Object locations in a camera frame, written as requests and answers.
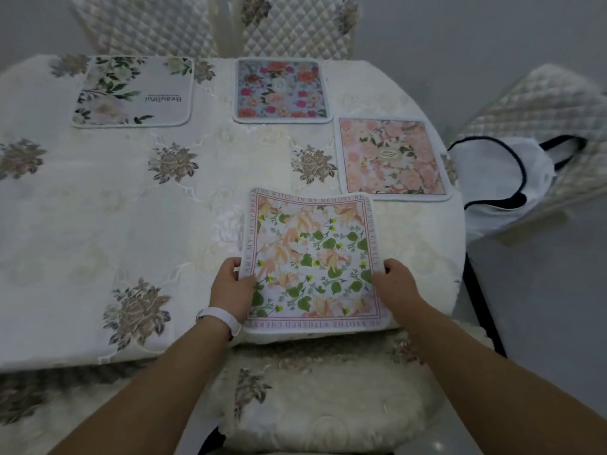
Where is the person's left hand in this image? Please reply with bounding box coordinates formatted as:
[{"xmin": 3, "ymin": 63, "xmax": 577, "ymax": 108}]
[{"xmin": 209, "ymin": 257, "xmax": 257, "ymax": 326}]

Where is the person's right forearm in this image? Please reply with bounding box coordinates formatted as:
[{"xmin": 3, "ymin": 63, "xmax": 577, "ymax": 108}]
[{"xmin": 393, "ymin": 298, "xmax": 607, "ymax": 455}]

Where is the white green floral cloth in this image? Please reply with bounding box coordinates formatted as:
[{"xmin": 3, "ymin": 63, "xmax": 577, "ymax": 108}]
[{"xmin": 71, "ymin": 55, "xmax": 195, "ymax": 129}]

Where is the white embroidered floral tablecloth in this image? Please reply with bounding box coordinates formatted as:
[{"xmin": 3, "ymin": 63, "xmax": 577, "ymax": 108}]
[{"xmin": 0, "ymin": 54, "xmax": 467, "ymax": 375}]

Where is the person's right hand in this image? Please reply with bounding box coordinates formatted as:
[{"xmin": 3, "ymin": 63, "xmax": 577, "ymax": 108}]
[{"xmin": 371, "ymin": 258, "xmax": 426, "ymax": 319}]

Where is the quilted cream chair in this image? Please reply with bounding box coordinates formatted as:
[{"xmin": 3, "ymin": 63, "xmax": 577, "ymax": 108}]
[
  {"xmin": 446, "ymin": 64, "xmax": 607, "ymax": 242},
  {"xmin": 69, "ymin": 0, "xmax": 220, "ymax": 58},
  {"xmin": 237, "ymin": 0, "xmax": 361, "ymax": 60}
]

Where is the pink floral cloth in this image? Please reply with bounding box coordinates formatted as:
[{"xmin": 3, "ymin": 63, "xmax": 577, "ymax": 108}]
[{"xmin": 334, "ymin": 116, "xmax": 451, "ymax": 202}]

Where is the white wristband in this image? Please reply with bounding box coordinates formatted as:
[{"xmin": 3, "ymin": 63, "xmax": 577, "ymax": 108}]
[{"xmin": 196, "ymin": 307, "xmax": 242, "ymax": 341}]

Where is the person's left forearm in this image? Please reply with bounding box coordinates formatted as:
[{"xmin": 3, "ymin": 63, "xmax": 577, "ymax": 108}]
[{"xmin": 47, "ymin": 316, "xmax": 234, "ymax": 455}]

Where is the white bag with black trim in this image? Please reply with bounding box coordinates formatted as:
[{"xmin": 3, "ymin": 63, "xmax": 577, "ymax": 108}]
[{"xmin": 447, "ymin": 135, "xmax": 588, "ymax": 243}]

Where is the fluffy white chair cushion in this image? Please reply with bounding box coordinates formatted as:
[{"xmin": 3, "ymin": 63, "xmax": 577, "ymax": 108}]
[
  {"xmin": 207, "ymin": 322, "xmax": 496, "ymax": 455},
  {"xmin": 0, "ymin": 362, "xmax": 143, "ymax": 455}
]

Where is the blue floral cloth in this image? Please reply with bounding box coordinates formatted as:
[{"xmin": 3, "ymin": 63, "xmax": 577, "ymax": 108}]
[{"xmin": 232, "ymin": 58, "xmax": 333, "ymax": 124}]

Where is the green leaf floral cloth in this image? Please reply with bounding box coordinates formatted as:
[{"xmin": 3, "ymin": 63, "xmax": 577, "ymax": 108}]
[{"xmin": 238, "ymin": 187, "xmax": 393, "ymax": 335}]

